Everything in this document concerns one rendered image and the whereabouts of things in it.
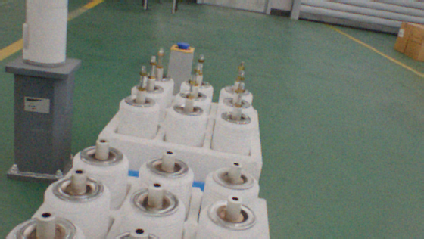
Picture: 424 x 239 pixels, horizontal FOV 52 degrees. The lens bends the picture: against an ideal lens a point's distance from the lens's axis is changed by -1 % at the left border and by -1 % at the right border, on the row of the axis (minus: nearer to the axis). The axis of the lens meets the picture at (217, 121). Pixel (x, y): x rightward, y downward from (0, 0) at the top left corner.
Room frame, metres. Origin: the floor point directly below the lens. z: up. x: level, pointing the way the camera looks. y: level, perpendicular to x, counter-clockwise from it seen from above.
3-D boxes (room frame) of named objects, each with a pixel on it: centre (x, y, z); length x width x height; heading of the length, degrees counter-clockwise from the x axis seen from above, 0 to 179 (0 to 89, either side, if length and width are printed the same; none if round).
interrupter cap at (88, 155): (0.69, 0.19, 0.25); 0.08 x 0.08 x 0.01
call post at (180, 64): (1.41, 0.15, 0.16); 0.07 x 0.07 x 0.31; 0
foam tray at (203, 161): (1.12, 0.07, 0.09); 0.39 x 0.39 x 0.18; 0
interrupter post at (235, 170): (0.69, -0.05, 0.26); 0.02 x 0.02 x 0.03
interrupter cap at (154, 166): (0.69, 0.07, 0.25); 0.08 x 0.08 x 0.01
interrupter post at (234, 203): (0.57, -0.05, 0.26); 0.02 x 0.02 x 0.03
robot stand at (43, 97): (1.03, 0.45, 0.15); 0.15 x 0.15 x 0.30; 7
